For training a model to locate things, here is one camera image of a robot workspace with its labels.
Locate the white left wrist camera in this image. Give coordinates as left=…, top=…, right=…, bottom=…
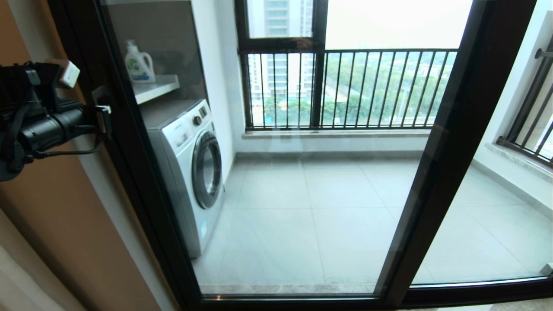
left=45, top=58, right=81, bottom=89

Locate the long stone window sill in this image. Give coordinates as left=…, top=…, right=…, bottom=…
left=241, top=129, right=432, bottom=140

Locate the thin black left camera cable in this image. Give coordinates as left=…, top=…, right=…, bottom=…
left=32, top=124, right=104, bottom=159

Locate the white shelf board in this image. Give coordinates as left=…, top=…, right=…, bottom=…
left=135, top=74, right=181, bottom=105

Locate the glass sliding door with handle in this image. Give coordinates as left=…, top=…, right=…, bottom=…
left=48, top=0, right=538, bottom=311

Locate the dark brown cabinet panel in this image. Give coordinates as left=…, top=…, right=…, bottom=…
left=104, top=0, right=209, bottom=104

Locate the white detergent bottle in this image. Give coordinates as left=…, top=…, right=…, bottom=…
left=124, top=40, right=157, bottom=84

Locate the silver front-load washing machine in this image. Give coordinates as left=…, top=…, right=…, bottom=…
left=145, top=98, right=225, bottom=259

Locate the black framed glass door panel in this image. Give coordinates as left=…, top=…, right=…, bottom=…
left=400, top=0, right=553, bottom=308

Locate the short stone window sill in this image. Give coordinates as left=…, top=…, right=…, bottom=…
left=485, top=143, right=553, bottom=184

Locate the black balcony railing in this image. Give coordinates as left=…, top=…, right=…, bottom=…
left=239, top=48, right=459, bottom=131

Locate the black window frame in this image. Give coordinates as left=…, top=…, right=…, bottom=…
left=235, top=0, right=330, bottom=131

